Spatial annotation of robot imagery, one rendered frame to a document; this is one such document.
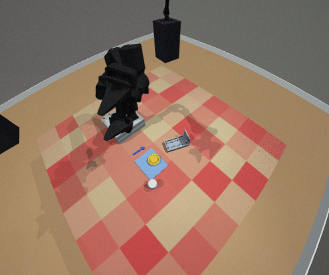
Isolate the olive yellow round plate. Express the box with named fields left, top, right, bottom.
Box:
left=148, top=154, right=160, bottom=165

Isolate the blue rectangular mat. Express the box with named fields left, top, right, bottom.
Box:
left=135, top=148, right=168, bottom=180

